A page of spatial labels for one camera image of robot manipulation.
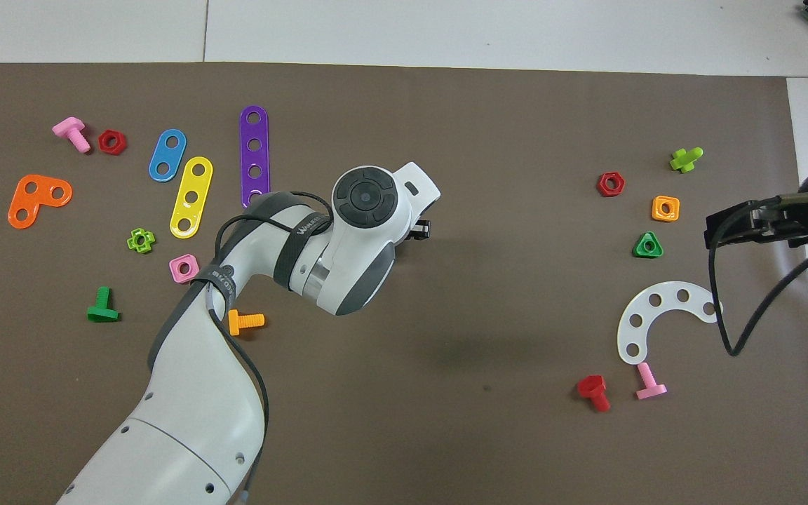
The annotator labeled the orange square nut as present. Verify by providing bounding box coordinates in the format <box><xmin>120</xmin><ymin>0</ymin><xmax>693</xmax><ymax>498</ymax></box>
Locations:
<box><xmin>651</xmin><ymin>195</ymin><xmax>681</xmax><ymax>223</ymax></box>

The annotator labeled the lime green cross-head bolt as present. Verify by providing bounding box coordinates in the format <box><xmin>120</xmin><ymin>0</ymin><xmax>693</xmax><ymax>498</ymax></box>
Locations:
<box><xmin>669</xmin><ymin>147</ymin><xmax>704</xmax><ymax>174</ymax></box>

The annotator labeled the white curved five-hole plate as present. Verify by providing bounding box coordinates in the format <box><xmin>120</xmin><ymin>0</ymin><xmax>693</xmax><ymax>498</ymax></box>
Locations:
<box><xmin>617</xmin><ymin>281</ymin><xmax>724</xmax><ymax>366</ymax></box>

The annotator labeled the green triangle nut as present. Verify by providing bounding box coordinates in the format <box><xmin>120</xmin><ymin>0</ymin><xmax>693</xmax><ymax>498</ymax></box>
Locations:
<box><xmin>632</xmin><ymin>231</ymin><xmax>665</xmax><ymax>259</ymax></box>

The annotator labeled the brown table mat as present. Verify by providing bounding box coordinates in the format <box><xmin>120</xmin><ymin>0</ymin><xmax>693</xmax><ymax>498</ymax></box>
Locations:
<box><xmin>0</xmin><ymin>62</ymin><xmax>808</xmax><ymax>505</ymax></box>

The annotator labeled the pink plastic bolt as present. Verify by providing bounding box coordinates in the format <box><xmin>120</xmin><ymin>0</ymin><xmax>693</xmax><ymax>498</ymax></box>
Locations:
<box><xmin>635</xmin><ymin>361</ymin><xmax>668</xmax><ymax>401</ymax></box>
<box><xmin>52</xmin><ymin>116</ymin><xmax>92</xmax><ymax>154</ymax></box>

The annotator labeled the purple four-hole plate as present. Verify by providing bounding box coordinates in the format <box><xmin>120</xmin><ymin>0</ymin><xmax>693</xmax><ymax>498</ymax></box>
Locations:
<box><xmin>239</xmin><ymin>105</ymin><xmax>271</xmax><ymax>210</ymax></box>

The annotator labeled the orange plastic bolt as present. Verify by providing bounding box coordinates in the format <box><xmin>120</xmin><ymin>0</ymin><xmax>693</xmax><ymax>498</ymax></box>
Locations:
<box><xmin>229</xmin><ymin>309</ymin><xmax>266</xmax><ymax>337</ymax></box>

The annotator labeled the red plastic bolt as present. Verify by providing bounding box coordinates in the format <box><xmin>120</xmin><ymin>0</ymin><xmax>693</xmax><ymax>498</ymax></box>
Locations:
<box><xmin>576</xmin><ymin>375</ymin><xmax>612</xmax><ymax>413</ymax></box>

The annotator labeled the yellow three-hole plate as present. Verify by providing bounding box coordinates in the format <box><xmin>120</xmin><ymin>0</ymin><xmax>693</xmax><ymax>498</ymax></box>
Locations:
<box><xmin>169</xmin><ymin>156</ymin><xmax>214</xmax><ymax>240</ymax></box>

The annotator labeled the pink square nut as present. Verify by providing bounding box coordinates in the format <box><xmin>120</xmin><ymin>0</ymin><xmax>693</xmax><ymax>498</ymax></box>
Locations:
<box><xmin>169</xmin><ymin>254</ymin><xmax>201</xmax><ymax>284</ymax></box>

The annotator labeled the blue two-hole plate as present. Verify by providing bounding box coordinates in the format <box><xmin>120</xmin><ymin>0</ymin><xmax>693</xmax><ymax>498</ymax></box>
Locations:
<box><xmin>148</xmin><ymin>128</ymin><xmax>187</xmax><ymax>183</ymax></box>

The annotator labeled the green plastic bolt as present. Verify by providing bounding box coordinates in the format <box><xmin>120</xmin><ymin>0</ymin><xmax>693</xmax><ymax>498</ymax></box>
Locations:
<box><xmin>86</xmin><ymin>286</ymin><xmax>121</xmax><ymax>323</ymax></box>

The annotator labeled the orange heart-shaped plate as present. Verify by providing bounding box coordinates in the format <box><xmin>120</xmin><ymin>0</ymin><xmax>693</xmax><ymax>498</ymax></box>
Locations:
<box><xmin>8</xmin><ymin>174</ymin><xmax>74</xmax><ymax>230</ymax></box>

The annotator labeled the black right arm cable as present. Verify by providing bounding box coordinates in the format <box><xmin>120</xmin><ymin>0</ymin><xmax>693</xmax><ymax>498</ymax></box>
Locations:
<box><xmin>708</xmin><ymin>196</ymin><xmax>808</xmax><ymax>357</ymax></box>

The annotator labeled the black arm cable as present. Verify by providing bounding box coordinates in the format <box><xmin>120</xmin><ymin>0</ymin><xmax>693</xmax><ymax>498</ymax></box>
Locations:
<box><xmin>204</xmin><ymin>191</ymin><xmax>338</xmax><ymax>505</ymax></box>
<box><xmin>708</xmin><ymin>196</ymin><xmax>808</xmax><ymax>357</ymax></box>

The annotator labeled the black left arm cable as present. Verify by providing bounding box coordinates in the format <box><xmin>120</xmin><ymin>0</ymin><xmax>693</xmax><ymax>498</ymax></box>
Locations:
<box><xmin>204</xmin><ymin>191</ymin><xmax>338</xmax><ymax>505</ymax></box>

